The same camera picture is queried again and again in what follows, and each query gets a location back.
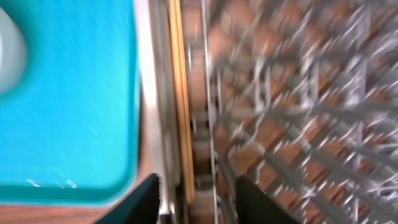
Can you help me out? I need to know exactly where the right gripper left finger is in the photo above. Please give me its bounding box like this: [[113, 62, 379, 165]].
[[95, 174, 160, 224]]

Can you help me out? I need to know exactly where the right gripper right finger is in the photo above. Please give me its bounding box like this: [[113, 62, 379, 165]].
[[235, 175, 299, 224]]

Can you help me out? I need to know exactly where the grey dishwasher rack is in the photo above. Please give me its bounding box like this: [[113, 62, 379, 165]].
[[133, 0, 398, 224]]

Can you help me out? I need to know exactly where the teal serving tray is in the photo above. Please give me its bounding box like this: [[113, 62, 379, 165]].
[[1, 0, 140, 207]]

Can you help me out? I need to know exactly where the white round bowl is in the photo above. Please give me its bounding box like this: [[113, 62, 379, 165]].
[[1, 8, 27, 94]]

